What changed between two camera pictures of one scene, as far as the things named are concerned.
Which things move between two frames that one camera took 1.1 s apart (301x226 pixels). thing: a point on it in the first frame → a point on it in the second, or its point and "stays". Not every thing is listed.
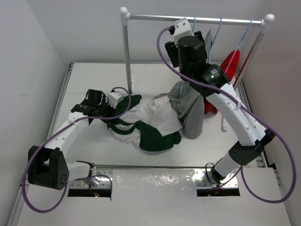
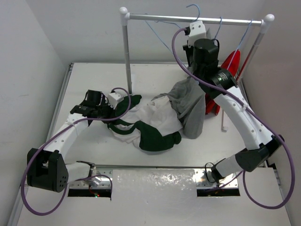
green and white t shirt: (154, 126) stays
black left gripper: (112, 110) stays
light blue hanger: (183, 82) → (149, 25)
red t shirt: (229, 66) stays
